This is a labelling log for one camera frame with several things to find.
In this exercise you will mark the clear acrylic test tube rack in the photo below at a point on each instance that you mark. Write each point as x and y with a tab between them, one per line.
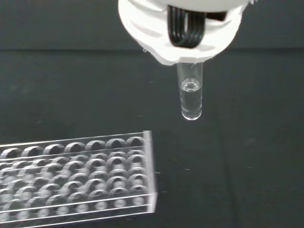
78	178

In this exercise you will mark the black bench cloth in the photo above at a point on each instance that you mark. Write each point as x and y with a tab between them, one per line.
237	142

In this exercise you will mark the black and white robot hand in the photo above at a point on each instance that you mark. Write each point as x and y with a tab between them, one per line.
152	31

